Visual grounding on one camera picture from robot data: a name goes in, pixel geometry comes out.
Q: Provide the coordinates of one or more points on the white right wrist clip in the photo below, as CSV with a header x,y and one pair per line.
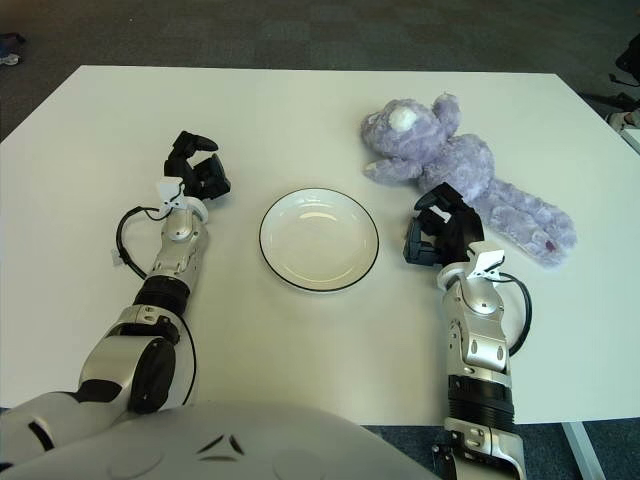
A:
x,y
487,262

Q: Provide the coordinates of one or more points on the light shoe with dark trim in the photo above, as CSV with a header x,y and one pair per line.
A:
x,y
625,119

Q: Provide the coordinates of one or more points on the black office chair part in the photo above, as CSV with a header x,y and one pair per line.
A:
x,y
631,57

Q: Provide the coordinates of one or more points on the black bracket box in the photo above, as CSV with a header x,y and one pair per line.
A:
x,y
442,460

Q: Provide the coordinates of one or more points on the white table leg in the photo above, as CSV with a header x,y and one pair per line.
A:
x,y
582,450

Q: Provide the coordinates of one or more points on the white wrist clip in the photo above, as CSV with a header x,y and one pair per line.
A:
x,y
487,262
167,190

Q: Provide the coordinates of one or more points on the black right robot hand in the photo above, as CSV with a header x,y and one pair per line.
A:
x,y
455,230

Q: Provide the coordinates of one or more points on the black chair base leg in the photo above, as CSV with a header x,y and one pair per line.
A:
x,y
612,99

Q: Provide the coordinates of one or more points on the white plate black rim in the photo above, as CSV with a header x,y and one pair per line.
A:
x,y
320,240

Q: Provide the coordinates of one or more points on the purple plush bear doll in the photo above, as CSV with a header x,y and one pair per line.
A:
x,y
450,160

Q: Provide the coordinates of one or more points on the white sneaker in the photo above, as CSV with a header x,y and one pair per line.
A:
x,y
9,60

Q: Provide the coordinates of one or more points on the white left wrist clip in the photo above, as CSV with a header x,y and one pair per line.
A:
x,y
167,190

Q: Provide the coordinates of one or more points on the black chair base foot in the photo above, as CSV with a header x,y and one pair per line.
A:
x,y
12,38

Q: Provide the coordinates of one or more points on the silver robot torso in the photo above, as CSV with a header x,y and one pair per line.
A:
x,y
250,440

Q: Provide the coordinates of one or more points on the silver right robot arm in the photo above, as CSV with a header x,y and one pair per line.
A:
x,y
480,340

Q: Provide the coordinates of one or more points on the white furniture edge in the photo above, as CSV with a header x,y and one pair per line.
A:
x,y
633,139

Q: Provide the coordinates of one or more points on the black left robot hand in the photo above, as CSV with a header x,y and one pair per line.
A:
x,y
205,180

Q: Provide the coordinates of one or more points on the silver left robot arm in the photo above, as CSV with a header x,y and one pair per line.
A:
x,y
175,255

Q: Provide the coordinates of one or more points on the blue jeans leg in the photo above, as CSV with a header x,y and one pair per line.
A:
x,y
4,49

